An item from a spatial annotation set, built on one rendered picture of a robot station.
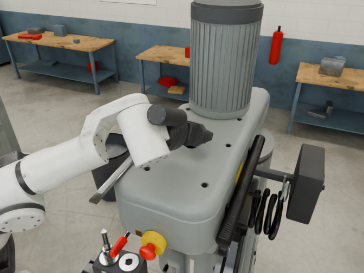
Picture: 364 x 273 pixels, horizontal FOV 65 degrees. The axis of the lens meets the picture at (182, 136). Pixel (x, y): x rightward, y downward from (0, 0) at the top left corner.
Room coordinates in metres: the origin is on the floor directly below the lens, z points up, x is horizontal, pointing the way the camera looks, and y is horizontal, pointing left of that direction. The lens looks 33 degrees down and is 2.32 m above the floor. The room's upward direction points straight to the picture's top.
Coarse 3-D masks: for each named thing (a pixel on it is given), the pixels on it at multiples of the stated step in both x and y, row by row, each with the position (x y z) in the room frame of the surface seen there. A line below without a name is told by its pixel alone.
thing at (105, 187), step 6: (126, 162) 0.54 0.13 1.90; (132, 162) 0.54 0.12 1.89; (120, 168) 0.52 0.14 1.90; (126, 168) 0.52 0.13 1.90; (114, 174) 0.50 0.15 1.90; (120, 174) 0.50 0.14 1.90; (108, 180) 0.48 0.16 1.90; (114, 180) 0.48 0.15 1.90; (102, 186) 0.46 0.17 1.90; (108, 186) 0.46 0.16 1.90; (96, 192) 0.44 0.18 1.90; (102, 192) 0.44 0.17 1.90; (90, 198) 0.42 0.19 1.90; (96, 198) 0.42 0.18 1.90
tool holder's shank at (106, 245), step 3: (102, 231) 0.81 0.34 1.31; (105, 231) 0.81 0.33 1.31; (102, 234) 0.80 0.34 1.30; (105, 234) 0.80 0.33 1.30; (102, 237) 0.80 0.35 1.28; (105, 237) 0.80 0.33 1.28; (105, 240) 0.80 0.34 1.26; (108, 240) 0.81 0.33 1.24; (105, 243) 0.80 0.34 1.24; (108, 243) 0.81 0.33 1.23; (105, 246) 0.80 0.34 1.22; (108, 246) 0.80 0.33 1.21
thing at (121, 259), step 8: (120, 256) 0.82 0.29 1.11; (128, 256) 0.81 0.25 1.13; (136, 256) 0.81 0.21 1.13; (96, 264) 0.78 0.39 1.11; (104, 264) 0.77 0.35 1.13; (112, 264) 0.77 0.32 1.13; (120, 264) 0.77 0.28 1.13; (128, 264) 0.78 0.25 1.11; (136, 264) 0.77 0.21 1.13; (144, 264) 0.80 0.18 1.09; (96, 272) 0.77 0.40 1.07; (104, 272) 0.75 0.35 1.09; (112, 272) 0.74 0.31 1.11; (120, 272) 0.74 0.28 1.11; (128, 272) 0.74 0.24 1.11; (136, 272) 0.74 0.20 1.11; (144, 272) 0.79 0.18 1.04
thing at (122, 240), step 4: (128, 232) 0.49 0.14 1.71; (120, 236) 0.48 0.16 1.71; (124, 236) 0.48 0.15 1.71; (120, 240) 0.46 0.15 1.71; (124, 240) 0.46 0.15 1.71; (116, 244) 0.45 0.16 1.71; (120, 244) 0.45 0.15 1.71; (124, 244) 0.46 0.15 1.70; (112, 248) 0.44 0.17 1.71; (116, 248) 0.44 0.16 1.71; (120, 248) 0.44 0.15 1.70; (112, 252) 0.43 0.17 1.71; (116, 252) 0.43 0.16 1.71; (112, 256) 0.43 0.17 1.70
